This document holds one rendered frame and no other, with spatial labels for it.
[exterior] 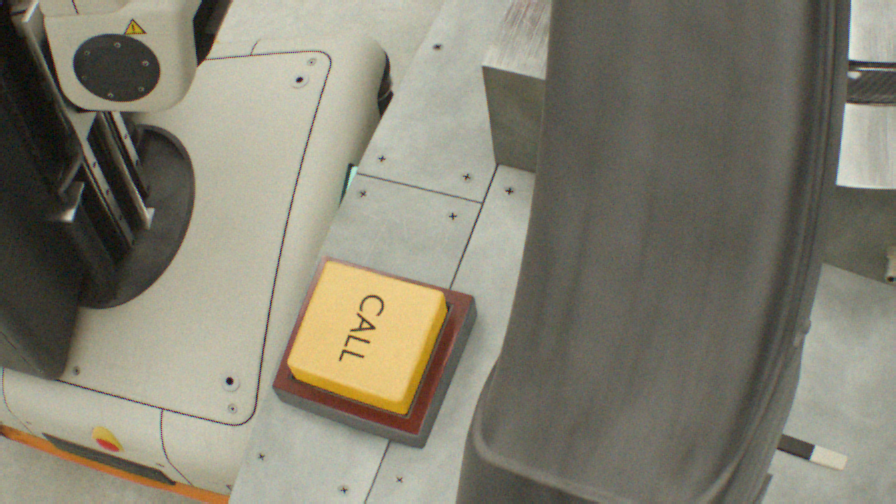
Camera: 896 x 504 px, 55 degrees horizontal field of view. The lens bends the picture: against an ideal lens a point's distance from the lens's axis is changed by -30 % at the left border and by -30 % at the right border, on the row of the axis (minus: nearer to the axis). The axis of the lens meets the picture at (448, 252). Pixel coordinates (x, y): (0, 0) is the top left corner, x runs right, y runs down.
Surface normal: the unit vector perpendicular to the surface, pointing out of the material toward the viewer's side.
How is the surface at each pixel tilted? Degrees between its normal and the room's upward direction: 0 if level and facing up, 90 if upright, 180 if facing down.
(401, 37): 1
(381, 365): 0
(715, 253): 51
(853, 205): 90
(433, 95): 0
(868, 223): 90
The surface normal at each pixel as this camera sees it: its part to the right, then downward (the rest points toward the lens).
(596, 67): -0.62, 0.26
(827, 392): -0.10, -0.50
